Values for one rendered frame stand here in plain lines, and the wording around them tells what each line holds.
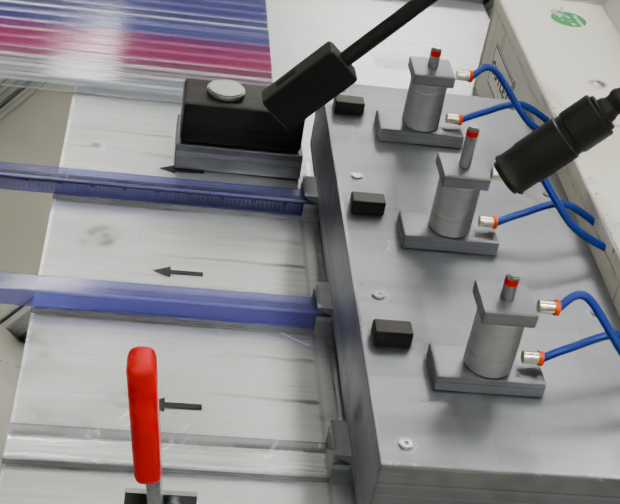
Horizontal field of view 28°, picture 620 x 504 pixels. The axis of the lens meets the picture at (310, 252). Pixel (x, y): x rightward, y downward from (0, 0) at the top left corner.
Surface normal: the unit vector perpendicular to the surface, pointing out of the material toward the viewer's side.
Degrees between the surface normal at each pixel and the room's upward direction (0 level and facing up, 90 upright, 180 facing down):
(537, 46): 43
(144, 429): 90
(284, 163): 90
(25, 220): 90
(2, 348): 0
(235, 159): 90
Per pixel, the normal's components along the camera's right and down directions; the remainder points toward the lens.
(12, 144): 0.07, 0.57
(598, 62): 0.14, -0.82
